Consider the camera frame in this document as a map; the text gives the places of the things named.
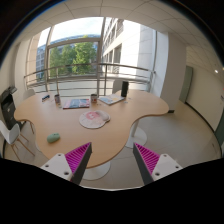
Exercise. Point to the mint green computer mouse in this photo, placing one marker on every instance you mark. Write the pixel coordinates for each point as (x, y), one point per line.
(53, 137)

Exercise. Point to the black speaker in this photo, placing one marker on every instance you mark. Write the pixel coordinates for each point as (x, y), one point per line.
(124, 89)

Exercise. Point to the black office chair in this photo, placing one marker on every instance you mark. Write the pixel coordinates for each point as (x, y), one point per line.
(10, 99)

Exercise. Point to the white chair far side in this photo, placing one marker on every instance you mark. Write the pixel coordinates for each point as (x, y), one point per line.
(28, 93)

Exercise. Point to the wooden curved table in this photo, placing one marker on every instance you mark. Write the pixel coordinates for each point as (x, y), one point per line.
(106, 127)

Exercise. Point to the white chair behind table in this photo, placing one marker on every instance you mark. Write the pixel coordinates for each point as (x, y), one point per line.
(117, 85)

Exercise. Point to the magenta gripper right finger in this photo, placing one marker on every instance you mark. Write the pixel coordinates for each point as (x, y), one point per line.
(153, 166)

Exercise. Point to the light blue open book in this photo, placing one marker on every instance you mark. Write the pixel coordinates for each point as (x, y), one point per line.
(111, 99)

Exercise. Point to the printed can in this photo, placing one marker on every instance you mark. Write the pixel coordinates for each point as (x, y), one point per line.
(57, 100)

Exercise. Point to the metal balcony railing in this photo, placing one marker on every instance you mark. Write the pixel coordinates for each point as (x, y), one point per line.
(81, 79)

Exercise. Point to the green door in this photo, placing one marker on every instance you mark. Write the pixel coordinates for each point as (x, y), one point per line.
(186, 84)

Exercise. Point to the small blue object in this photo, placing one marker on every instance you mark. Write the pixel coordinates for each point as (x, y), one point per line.
(45, 98)

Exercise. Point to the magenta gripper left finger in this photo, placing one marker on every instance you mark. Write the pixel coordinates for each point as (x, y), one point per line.
(70, 166)

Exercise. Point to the white chair wooden legs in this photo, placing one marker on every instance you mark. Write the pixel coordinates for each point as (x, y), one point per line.
(12, 136)

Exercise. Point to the round pink mouse pad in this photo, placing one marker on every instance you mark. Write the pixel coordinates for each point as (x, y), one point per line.
(94, 119)

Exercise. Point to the red and blue book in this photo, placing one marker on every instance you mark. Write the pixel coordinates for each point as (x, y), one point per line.
(77, 103)

